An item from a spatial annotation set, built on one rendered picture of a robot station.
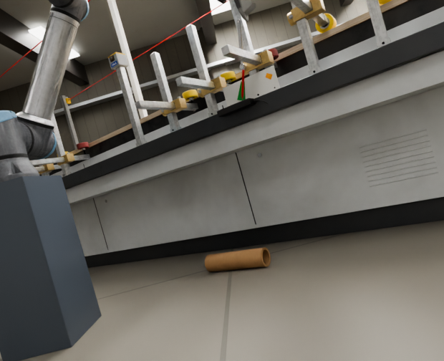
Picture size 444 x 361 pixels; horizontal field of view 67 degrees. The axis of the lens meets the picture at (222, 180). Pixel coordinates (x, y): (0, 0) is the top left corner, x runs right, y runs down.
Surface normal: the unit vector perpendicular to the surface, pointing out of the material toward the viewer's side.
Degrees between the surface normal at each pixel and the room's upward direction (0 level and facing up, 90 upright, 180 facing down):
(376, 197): 90
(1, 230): 90
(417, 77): 90
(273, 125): 90
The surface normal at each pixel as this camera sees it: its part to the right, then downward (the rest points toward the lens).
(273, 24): -0.05, 0.03
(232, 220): -0.52, 0.16
